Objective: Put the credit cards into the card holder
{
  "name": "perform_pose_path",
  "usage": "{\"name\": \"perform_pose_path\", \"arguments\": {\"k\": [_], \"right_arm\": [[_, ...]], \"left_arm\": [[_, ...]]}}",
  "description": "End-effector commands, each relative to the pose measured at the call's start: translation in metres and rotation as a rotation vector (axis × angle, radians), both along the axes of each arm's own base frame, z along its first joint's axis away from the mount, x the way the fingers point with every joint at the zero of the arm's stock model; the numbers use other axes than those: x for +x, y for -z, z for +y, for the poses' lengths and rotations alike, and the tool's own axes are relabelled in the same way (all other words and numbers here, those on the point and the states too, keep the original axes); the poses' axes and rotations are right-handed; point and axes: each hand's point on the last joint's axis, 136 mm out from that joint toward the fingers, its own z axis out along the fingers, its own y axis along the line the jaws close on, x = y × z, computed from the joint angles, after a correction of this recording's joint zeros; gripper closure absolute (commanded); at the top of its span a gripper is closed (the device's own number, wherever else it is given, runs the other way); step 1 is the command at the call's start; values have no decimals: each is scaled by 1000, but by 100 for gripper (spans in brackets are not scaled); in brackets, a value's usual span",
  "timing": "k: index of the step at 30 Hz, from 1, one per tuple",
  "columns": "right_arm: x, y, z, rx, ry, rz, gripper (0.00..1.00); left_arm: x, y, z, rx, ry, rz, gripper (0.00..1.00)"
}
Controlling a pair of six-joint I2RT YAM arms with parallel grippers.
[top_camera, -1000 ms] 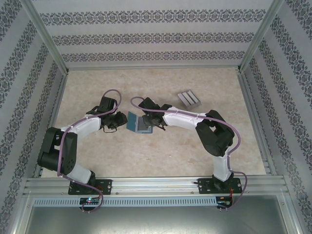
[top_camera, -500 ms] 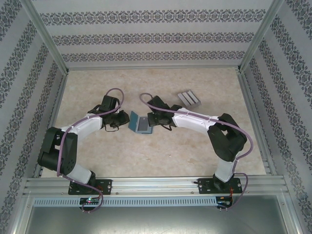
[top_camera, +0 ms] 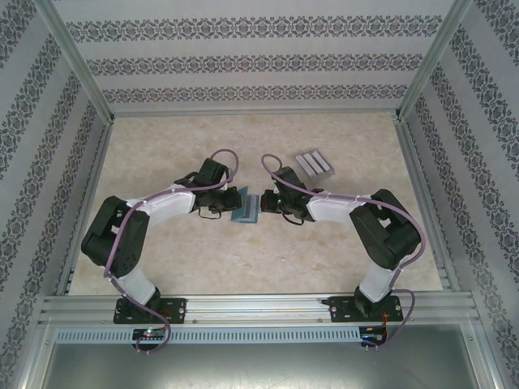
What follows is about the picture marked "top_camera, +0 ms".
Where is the teal card holder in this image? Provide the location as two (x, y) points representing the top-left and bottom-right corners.
(229, 186), (261, 225)

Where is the left controller board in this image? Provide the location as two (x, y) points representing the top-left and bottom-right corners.
(132, 328), (168, 341)

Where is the controller board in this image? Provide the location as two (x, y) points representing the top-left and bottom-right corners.
(360, 325), (388, 344)
(132, 328), (168, 341)

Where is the right controller board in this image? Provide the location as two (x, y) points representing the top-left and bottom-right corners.
(360, 325), (388, 344)

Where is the grey sheet metal panel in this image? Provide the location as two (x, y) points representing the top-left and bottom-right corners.
(34, 342), (494, 389)

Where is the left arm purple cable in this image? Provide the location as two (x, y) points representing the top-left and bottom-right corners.
(104, 148), (241, 357)

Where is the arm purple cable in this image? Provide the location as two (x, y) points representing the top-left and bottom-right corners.
(104, 148), (241, 357)
(260, 153), (427, 350)

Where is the aluminium mounting rail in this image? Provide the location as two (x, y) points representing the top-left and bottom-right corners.
(38, 292), (483, 326)

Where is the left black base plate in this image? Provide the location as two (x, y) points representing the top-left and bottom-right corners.
(113, 297), (188, 326)

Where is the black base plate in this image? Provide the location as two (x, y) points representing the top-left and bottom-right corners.
(113, 297), (188, 326)
(328, 294), (405, 323)

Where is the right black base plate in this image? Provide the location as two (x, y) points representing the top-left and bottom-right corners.
(328, 294), (405, 323)

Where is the aluminium side rail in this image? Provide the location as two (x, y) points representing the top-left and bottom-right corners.
(394, 115), (462, 292)
(54, 115), (117, 297)

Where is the slotted grey cable duct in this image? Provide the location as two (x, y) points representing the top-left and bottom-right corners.
(54, 327), (362, 345)

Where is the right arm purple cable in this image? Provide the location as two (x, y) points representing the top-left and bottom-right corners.
(260, 153), (427, 350)

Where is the aluminium frame post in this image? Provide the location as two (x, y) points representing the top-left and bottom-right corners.
(395, 0), (478, 122)
(38, 0), (118, 122)

